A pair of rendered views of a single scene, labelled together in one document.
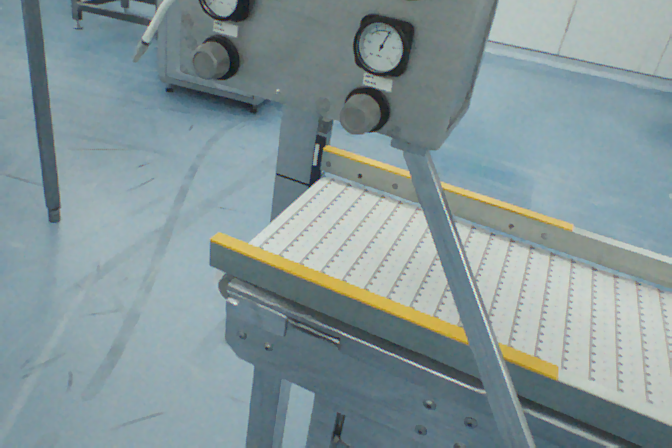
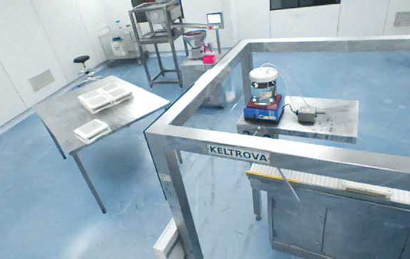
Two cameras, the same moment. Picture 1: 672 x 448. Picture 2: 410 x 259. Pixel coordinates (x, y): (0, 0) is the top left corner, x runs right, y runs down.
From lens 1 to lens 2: 1.30 m
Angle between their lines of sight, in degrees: 11
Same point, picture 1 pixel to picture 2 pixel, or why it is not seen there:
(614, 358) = (311, 177)
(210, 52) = not seen: hidden behind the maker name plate
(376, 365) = (275, 185)
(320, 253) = (262, 169)
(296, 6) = not seen: hidden behind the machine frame
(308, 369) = (265, 188)
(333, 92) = not seen: hidden behind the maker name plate
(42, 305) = (190, 186)
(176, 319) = (224, 183)
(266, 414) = (257, 201)
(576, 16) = (340, 24)
